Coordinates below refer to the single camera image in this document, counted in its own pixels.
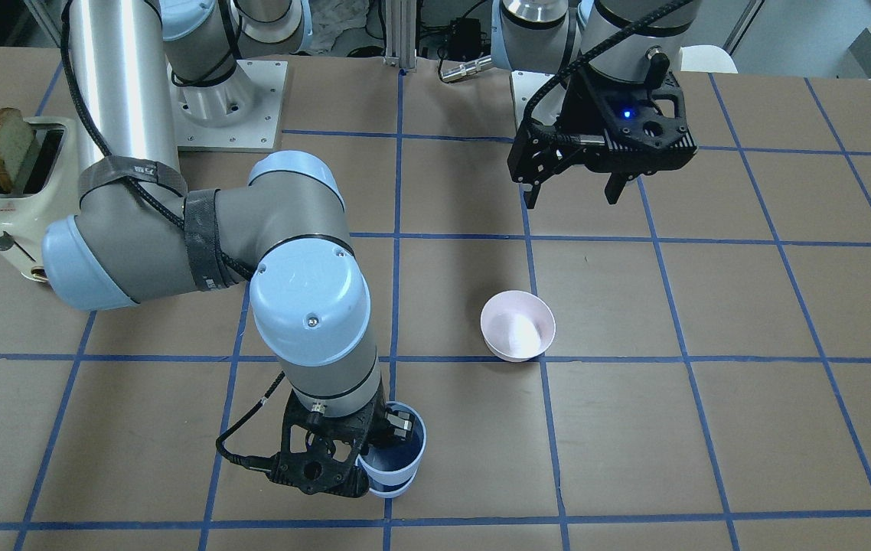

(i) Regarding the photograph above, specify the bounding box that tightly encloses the aluminium frame post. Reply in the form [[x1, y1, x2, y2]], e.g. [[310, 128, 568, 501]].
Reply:
[[383, 0, 418, 73]]

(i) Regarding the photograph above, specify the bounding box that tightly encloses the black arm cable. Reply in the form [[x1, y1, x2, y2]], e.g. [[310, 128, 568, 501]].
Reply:
[[59, 0, 287, 471], [518, 0, 693, 150]]

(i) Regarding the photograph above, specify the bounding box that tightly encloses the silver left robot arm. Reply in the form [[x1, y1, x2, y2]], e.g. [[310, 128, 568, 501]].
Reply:
[[491, 1, 700, 209]]

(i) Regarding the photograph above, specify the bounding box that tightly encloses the brown toast slice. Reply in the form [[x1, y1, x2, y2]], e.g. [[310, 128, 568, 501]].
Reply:
[[0, 107, 36, 193]]

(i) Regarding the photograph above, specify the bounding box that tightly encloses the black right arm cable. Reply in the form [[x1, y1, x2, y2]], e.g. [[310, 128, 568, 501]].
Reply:
[[59, 0, 287, 471]]

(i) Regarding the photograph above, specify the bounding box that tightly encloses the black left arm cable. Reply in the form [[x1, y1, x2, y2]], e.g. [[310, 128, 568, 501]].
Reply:
[[518, 0, 693, 150]]

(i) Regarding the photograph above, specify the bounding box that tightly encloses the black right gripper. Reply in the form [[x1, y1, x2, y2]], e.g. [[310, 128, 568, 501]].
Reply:
[[269, 390, 416, 498]]

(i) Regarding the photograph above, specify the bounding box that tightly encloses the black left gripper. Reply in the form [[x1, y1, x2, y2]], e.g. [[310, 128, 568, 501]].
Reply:
[[508, 47, 698, 210]]

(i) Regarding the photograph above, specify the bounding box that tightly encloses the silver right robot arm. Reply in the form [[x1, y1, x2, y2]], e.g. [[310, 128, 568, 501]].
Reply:
[[41, 1, 426, 498]]

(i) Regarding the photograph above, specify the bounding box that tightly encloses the cream white toaster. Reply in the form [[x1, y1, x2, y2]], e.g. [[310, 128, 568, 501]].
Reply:
[[0, 116, 81, 283]]

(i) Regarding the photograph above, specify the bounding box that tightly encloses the pink plastic bowl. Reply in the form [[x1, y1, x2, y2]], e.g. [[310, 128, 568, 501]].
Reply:
[[480, 290, 556, 363]]

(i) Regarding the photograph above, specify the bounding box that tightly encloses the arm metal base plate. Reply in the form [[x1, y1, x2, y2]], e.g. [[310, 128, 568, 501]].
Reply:
[[168, 60, 289, 153], [508, 70, 576, 161]]

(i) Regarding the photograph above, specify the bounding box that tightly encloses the light blue plastic cup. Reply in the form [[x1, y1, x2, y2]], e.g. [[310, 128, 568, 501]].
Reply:
[[356, 401, 426, 498]]

